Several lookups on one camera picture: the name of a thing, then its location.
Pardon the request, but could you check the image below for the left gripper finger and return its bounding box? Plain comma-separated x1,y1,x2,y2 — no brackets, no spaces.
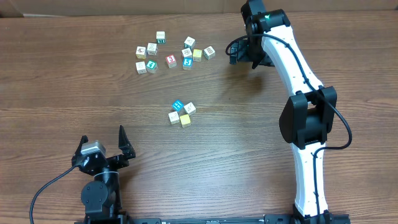
73,135,88,157
118,125,136,159

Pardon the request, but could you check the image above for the white letter L block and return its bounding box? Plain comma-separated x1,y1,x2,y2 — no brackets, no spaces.
168,111,180,124

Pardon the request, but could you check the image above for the yellow block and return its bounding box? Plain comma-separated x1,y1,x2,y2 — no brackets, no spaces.
180,114,192,128
192,49,202,62

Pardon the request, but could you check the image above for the blue symbol block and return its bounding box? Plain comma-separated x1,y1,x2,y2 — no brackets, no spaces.
172,100,184,112

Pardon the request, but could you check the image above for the white block green edge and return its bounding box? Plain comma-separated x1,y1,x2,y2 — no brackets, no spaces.
183,102,197,116

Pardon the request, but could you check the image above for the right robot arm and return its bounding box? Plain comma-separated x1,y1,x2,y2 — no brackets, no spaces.
226,1,337,223

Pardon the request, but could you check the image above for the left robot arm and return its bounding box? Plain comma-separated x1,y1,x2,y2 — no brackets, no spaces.
72,126,136,223

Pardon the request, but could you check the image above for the white block red drawing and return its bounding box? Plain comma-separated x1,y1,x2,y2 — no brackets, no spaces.
203,46,216,60

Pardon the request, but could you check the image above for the yellow top block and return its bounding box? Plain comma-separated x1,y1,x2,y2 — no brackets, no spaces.
192,49,202,62

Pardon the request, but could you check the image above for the white block top right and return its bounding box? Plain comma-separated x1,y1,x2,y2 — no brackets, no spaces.
183,36,196,50

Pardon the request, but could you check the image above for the blue number 5 block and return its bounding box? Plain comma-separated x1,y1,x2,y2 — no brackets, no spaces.
182,58,193,70

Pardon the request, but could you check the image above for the white block brown picture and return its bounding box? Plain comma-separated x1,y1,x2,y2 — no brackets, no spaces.
182,48,193,58

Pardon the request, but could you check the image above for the white letter J block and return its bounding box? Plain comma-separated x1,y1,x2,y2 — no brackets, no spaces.
136,61,147,74

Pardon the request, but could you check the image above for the red number 3 block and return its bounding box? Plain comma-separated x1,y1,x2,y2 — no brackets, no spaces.
165,54,177,68

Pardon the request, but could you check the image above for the green number 4 block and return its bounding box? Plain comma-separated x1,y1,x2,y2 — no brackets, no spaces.
146,60,158,73

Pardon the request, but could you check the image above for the acorn picture block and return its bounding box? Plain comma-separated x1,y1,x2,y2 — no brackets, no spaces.
136,46,147,59

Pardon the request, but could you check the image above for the block with green R side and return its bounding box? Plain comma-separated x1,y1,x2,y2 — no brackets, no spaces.
156,31,166,44

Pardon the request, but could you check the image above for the white letter E block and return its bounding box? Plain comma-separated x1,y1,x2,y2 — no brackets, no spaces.
147,43,158,55

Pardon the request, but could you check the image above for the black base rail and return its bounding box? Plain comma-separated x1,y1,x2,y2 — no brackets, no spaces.
75,213,351,224

